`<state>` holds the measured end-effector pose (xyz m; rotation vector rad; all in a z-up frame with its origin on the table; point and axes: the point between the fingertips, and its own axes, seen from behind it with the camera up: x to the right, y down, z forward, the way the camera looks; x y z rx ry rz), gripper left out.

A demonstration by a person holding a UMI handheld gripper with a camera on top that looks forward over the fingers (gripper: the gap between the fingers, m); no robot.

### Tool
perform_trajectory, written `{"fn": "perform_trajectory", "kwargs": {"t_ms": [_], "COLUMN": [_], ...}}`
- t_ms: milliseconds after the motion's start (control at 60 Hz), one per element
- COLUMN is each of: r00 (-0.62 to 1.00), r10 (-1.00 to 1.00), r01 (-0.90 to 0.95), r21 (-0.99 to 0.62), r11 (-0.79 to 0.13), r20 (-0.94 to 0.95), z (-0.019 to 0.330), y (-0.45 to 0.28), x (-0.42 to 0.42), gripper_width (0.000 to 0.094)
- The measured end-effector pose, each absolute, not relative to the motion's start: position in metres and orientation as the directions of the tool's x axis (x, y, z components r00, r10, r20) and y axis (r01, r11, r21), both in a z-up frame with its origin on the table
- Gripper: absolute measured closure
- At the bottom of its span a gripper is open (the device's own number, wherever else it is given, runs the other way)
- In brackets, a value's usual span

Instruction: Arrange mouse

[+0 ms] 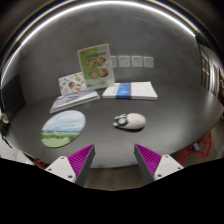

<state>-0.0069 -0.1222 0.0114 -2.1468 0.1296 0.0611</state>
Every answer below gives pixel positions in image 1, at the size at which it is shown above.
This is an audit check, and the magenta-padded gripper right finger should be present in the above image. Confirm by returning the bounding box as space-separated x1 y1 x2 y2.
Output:
133 143 185 185

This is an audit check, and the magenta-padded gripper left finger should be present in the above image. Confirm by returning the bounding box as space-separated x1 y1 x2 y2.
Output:
45 143 97 187

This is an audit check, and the white panda-print computer mouse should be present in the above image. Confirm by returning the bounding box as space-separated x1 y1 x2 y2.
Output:
112 112 147 131

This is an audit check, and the oval landscape-print mouse pad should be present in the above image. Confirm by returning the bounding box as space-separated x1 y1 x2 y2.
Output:
40 109 87 149

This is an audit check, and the grey cover booklet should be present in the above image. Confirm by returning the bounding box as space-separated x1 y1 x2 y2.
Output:
49 88 101 114

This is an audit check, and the white book with blue band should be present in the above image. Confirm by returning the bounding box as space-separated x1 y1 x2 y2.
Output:
101 81 159 101

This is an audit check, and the white colourful sticker card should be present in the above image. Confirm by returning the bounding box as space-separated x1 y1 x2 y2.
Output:
58 71 88 97

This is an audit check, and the green upright poster card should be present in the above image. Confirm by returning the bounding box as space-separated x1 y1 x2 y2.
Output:
77 43 116 91

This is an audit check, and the red metal frame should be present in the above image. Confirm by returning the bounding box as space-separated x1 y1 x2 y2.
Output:
179 130 214 167

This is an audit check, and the black clamp mount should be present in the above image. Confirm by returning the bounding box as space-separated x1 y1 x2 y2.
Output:
0 111 13 149

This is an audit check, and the white wall socket plate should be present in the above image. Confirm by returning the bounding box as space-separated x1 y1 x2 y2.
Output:
131 55 144 68
143 56 155 69
117 55 131 69
110 55 118 69

